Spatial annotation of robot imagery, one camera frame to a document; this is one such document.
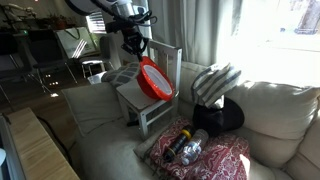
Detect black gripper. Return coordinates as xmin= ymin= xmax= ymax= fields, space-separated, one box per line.
xmin=120 ymin=25 xmax=150 ymax=62

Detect red bowl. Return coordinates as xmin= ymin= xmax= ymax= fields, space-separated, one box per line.
xmin=136 ymin=55 xmax=175 ymax=102

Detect grey white striped towel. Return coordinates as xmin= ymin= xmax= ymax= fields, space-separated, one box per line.
xmin=190 ymin=62 xmax=242 ymax=109

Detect grey upholstered chair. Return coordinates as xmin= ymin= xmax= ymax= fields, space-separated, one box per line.
xmin=98 ymin=34 xmax=115 ymax=72

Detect small white wooden chair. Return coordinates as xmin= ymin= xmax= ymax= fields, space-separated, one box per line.
xmin=115 ymin=39 xmax=184 ymax=141

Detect black office chair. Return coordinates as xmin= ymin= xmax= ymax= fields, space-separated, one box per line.
xmin=27 ymin=29 xmax=79 ymax=85

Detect black hat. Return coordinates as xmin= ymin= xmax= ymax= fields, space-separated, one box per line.
xmin=192 ymin=96 xmax=246 ymax=138

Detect grey white lattice pillow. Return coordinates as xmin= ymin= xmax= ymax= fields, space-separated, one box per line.
xmin=100 ymin=61 xmax=141 ymax=89

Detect white metal stool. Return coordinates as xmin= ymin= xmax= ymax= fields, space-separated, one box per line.
xmin=80 ymin=58 xmax=106 ymax=80

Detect white window blind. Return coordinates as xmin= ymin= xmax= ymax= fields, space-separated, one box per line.
xmin=85 ymin=10 xmax=108 ymax=35

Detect white sheer curtain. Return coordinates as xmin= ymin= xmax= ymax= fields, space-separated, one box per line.
xmin=148 ymin=0 xmax=246 ymax=68

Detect white shopping bag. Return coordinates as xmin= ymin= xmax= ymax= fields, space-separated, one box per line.
xmin=54 ymin=26 xmax=98 ymax=60

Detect white loose sofa cushion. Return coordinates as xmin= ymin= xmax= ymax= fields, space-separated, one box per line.
xmin=61 ymin=82 xmax=125 ymax=137

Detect black bottle with yellow band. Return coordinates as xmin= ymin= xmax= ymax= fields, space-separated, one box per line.
xmin=162 ymin=125 xmax=196 ymax=164

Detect clear plastic water bottle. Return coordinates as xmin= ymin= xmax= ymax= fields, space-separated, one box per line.
xmin=180 ymin=128 xmax=210 ymax=167

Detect pink patterned pillow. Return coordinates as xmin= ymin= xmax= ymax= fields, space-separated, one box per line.
xmin=149 ymin=116 xmax=252 ymax=180

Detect light wooden table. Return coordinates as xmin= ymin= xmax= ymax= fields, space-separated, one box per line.
xmin=5 ymin=107 xmax=81 ymax=180

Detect white fabric sofa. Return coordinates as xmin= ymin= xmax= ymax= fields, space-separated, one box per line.
xmin=61 ymin=60 xmax=320 ymax=180

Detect white round device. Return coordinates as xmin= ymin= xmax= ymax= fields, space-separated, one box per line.
xmin=0 ymin=147 xmax=8 ymax=167

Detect black floor cable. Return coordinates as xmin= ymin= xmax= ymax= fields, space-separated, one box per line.
xmin=34 ymin=114 xmax=73 ymax=164

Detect aluminium frame rails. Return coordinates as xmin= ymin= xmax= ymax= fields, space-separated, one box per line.
xmin=0 ymin=113 xmax=18 ymax=180

